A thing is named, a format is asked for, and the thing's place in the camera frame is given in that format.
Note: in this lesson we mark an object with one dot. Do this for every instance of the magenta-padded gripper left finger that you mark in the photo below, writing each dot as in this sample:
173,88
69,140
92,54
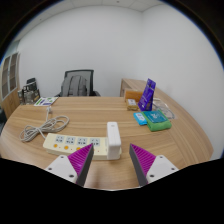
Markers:
63,166

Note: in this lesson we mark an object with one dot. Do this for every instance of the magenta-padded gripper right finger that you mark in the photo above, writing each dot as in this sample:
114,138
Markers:
160,166

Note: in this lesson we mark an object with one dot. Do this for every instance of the white block charger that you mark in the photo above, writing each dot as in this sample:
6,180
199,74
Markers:
113,140

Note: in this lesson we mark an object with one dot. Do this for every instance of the cream power strip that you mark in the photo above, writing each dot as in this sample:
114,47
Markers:
66,144

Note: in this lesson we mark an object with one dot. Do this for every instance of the green folded cloth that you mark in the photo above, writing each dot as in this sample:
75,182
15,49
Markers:
160,126

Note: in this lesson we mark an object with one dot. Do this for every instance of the teal flat packet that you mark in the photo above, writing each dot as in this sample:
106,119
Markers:
155,116

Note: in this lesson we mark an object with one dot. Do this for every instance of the small blue packet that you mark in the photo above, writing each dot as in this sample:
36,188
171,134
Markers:
139,118

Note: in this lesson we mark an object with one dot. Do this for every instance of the clear plastic bag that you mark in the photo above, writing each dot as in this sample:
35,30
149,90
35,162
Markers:
166,108

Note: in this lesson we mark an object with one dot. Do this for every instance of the white and green leaflet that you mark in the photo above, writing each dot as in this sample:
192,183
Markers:
46,101

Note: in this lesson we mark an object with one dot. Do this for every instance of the small yellow packet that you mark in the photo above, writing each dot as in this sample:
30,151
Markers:
132,105

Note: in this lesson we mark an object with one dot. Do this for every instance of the purple stand-up pouch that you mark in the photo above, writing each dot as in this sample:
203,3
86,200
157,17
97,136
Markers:
147,96

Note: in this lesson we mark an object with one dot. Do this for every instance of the grey backpack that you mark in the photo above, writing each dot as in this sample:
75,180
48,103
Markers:
75,86

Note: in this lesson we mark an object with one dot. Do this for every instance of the small black chair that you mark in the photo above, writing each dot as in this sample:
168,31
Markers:
31,80

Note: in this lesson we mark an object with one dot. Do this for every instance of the black mesh office chair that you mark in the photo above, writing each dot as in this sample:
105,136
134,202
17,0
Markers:
80,72

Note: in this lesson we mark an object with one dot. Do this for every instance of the wooden shelf unit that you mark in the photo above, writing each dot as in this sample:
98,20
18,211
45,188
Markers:
13,73

